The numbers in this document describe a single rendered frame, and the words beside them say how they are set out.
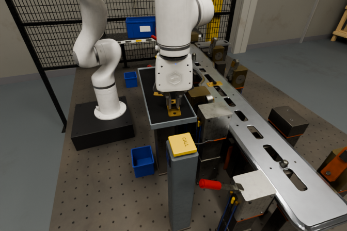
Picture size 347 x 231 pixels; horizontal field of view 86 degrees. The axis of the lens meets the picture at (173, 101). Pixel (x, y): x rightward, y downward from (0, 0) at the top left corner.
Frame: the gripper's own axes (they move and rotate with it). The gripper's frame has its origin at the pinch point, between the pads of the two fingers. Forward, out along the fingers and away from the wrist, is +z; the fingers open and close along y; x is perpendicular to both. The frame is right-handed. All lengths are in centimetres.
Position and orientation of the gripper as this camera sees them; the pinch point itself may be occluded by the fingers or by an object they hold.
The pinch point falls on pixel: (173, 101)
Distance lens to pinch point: 57.3
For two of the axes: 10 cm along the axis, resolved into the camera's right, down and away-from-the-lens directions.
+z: 0.0, 8.1, 5.9
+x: -1.2, -5.9, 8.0
